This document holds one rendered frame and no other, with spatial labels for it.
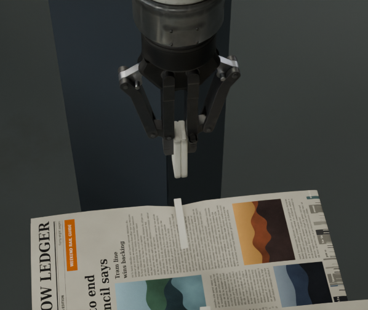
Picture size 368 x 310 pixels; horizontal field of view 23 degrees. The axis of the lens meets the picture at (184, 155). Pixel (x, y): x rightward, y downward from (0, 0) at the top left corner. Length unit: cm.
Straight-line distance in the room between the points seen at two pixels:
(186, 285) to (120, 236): 11
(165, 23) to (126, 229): 38
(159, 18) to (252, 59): 166
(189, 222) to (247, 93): 129
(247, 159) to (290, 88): 27
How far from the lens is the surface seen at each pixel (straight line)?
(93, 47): 134
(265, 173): 223
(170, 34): 84
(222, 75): 94
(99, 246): 112
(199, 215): 114
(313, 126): 234
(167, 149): 102
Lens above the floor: 177
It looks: 52 degrees down
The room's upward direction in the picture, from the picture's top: straight up
